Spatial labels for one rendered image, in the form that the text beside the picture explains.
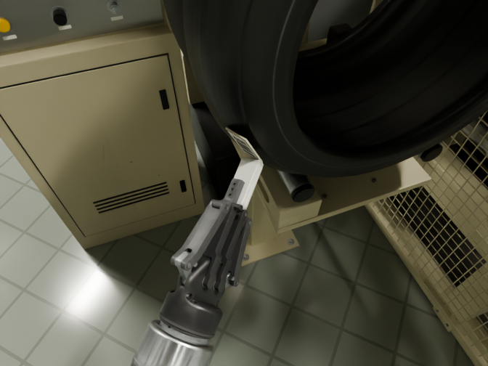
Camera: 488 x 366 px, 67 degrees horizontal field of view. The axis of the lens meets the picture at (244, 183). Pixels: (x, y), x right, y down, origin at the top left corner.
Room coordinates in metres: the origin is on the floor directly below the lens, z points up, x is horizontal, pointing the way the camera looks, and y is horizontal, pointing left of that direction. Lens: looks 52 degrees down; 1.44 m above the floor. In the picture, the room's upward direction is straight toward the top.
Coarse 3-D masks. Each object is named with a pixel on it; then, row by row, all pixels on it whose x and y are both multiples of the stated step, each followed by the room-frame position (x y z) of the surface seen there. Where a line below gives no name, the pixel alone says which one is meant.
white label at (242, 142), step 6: (228, 132) 0.35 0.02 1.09; (234, 132) 0.34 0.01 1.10; (234, 138) 0.35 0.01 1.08; (240, 138) 0.33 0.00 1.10; (240, 144) 0.35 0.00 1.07; (246, 144) 0.33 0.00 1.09; (246, 150) 0.35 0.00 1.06; (252, 150) 0.33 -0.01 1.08; (252, 156) 0.34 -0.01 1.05; (258, 156) 0.33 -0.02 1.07
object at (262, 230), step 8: (304, 40) 0.79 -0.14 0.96; (256, 192) 0.75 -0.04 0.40; (256, 200) 0.76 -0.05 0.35; (248, 208) 0.78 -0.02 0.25; (256, 208) 0.76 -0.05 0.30; (264, 208) 0.77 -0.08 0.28; (248, 216) 0.78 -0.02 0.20; (256, 216) 0.76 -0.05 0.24; (264, 216) 0.77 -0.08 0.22; (256, 224) 0.76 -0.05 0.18; (264, 224) 0.77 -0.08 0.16; (272, 224) 0.78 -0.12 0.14; (256, 232) 0.76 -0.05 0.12; (264, 232) 0.77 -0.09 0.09; (272, 232) 0.78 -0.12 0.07; (248, 240) 0.78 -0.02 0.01; (256, 240) 0.76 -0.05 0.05; (264, 240) 0.77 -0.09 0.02
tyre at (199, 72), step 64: (192, 0) 0.38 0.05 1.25; (256, 0) 0.34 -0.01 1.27; (384, 0) 0.76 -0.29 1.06; (448, 0) 0.73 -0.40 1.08; (192, 64) 0.39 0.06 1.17; (256, 64) 0.33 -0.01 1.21; (320, 64) 0.69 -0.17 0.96; (384, 64) 0.69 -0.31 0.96; (448, 64) 0.62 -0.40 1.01; (256, 128) 0.33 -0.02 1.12; (320, 128) 0.54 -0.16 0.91; (384, 128) 0.53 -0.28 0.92; (448, 128) 0.44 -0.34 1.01
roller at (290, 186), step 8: (280, 176) 0.43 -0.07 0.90; (288, 176) 0.41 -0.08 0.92; (296, 176) 0.41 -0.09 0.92; (304, 176) 0.41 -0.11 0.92; (288, 184) 0.40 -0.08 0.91; (296, 184) 0.39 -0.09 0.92; (304, 184) 0.39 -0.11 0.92; (312, 184) 0.40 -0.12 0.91; (288, 192) 0.40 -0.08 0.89; (296, 192) 0.38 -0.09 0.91; (304, 192) 0.38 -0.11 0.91; (312, 192) 0.39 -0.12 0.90; (296, 200) 0.38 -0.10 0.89; (304, 200) 0.39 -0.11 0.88
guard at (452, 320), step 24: (480, 120) 0.61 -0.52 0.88; (432, 168) 0.64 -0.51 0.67; (456, 168) 0.59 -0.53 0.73; (408, 192) 0.66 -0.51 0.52; (432, 192) 0.61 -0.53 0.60; (384, 216) 0.69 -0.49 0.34; (408, 240) 0.58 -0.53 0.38; (432, 240) 0.52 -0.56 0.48; (408, 264) 0.53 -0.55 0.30; (456, 264) 0.44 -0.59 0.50; (432, 288) 0.44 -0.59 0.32; (480, 360) 0.23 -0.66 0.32
